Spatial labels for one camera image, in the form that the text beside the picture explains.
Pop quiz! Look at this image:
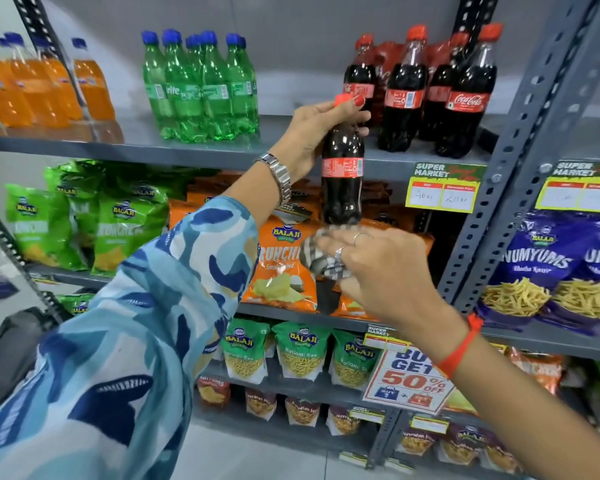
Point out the person's right hand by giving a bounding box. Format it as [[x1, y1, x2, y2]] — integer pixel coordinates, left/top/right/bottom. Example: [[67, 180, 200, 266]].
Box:
[[312, 227, 469, 358]]

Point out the person's left hand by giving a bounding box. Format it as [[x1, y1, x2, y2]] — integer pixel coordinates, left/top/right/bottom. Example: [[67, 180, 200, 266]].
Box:
[[269, 96, 372, 183]]

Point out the striped grey white cloth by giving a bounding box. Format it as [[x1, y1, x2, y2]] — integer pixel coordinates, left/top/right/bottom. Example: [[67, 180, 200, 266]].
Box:
[[299, 225, 363, 282]]

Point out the cola bottle with red cap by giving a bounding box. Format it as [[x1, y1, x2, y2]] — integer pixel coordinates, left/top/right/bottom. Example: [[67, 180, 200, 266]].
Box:
[[343, 34, 379, 128], [435, 23, 504, 160], [321, 93, 366, 226], [378, 25, 429, 153], [419, 32, 470, 142]]

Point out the person's right forearm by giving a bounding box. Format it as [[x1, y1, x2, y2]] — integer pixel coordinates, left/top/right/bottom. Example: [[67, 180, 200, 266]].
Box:
[[442, 322, 600, 480]]

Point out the person's left forearm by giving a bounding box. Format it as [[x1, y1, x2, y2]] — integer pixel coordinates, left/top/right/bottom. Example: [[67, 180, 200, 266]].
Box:
[[224, 162, 284, 221]]

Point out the row of orange chips packets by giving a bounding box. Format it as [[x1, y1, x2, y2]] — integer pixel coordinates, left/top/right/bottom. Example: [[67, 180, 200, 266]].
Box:
[[167, 172, 437, 321]]

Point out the silver wristwatch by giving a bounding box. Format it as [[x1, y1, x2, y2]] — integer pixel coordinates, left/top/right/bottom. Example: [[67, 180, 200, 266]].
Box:
[[254, 153, 293, 208]]

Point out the small yellow price label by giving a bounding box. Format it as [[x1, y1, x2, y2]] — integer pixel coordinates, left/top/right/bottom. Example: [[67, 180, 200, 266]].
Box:
[[363, 324, 412, 353]]

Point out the yellow green price label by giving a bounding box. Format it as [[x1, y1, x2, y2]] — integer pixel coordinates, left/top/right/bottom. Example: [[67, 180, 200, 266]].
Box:
[[405, 162, 487, 214], [535, 160, 600, 214]]

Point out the green white sev packet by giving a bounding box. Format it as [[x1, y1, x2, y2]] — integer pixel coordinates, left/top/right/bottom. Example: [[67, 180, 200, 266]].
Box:
[[272, 322, 332, 382], [328, 329, 382, 391], [222, 317, 272, 386]]

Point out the group of green soda bottles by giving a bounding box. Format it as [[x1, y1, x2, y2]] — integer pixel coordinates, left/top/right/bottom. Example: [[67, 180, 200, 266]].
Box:
[[140, 29, 260, 144]]

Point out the white red promotion sign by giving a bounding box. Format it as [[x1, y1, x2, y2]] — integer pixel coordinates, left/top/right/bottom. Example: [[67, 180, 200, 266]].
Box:
[[362, 345, 456, 416]]

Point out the grey metal shelf rack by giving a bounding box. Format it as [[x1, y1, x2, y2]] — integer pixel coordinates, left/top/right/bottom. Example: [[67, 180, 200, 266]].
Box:
[[0, 0, 600, 480], [455, 0, 600, 480]]

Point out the row of brown mixture packets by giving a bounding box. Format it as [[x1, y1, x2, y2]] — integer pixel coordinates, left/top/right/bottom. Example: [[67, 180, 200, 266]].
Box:
[[244, 388, 524, 475]]

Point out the purple potato sticks packet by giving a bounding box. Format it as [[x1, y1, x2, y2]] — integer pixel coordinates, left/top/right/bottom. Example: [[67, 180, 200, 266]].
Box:
[[539, 229, 600, 337], [477, 210, 600, 329]]

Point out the red snack packet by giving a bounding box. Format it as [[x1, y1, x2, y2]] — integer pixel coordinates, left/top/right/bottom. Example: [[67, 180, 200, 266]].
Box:
[[197, 375, 231, 408]]

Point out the orange snack packet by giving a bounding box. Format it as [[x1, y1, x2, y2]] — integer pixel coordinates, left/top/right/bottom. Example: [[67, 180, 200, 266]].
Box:
[[507, 347, 567, 396]]

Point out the pile of green chips packets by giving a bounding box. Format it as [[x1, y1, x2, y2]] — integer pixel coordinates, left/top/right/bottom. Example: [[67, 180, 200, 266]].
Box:
[[4, 160, 218, 278]]

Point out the blue patterned sleeve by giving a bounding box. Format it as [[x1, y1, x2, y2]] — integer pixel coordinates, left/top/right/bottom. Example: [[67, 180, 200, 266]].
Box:
[[0, 196, 260, 480]]

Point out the small green snack packet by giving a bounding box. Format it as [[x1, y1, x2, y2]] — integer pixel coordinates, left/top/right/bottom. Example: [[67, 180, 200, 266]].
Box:
[[56, 293, 97, 316]]

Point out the group of orange soda bottles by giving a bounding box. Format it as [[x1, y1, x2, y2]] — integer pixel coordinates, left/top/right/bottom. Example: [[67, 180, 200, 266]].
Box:
[[0, 32, 125, 145]]

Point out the dark grey bag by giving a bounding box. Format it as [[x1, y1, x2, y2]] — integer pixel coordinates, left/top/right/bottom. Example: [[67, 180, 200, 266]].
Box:
[[0, 307, 59, 424]]

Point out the red thread bracelet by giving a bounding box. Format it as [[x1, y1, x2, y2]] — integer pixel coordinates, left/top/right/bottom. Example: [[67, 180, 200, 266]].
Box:
[[436, 314, 485, 379]]

